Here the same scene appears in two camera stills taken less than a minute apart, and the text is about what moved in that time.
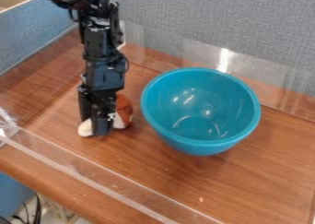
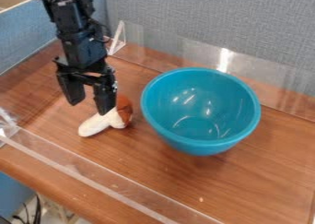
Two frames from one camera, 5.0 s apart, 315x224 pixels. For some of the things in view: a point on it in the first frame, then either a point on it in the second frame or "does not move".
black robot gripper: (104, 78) -> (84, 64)
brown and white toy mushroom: (122, 118) does not move
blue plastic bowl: (203, 110) does not move
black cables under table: (39, 214) does not move
